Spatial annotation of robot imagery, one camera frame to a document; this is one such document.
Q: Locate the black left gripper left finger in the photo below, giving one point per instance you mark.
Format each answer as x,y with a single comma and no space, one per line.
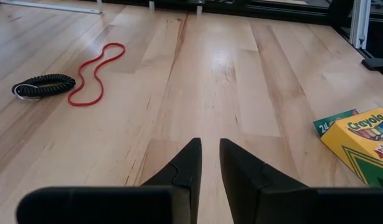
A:
116,205

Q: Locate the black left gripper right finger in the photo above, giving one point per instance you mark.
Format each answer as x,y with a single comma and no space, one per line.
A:
287,208

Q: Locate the Crayola crayon box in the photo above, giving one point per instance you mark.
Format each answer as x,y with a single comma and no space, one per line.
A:
362,140

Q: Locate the red rubber band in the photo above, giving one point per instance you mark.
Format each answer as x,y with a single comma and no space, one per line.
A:
97,77

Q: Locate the white perforated riser shelf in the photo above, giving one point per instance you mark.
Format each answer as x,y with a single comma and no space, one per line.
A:
54,6

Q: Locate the black flat bracket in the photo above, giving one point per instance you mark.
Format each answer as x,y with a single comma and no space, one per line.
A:
378,63

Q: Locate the silver aluminium post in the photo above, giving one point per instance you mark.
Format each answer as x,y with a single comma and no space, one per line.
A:
360,21

